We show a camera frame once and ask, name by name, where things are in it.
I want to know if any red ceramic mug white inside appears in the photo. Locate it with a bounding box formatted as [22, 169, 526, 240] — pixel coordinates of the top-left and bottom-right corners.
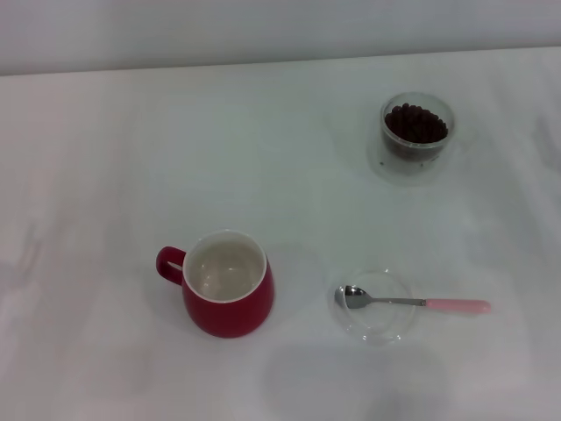
[155, 228, 277, 339]

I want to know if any metal spoon with pink handle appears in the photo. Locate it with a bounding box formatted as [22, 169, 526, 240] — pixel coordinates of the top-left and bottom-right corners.
[334, 284, 492, 315]

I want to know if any clear glass saucer under cup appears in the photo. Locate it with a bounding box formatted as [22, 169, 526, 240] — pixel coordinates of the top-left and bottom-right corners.
[366, 117, 465, 188]

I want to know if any clear glass spoon dish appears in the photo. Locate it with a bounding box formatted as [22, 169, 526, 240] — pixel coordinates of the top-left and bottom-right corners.
[328, 268, 418, 346]

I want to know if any coffee beans pile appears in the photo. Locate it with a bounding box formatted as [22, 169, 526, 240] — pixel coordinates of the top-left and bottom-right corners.
[381, 102, 448, 161]

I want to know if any clear glass cup with handle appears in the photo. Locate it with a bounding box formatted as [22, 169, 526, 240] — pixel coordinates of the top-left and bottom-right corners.
[379, 90, 477, 162]

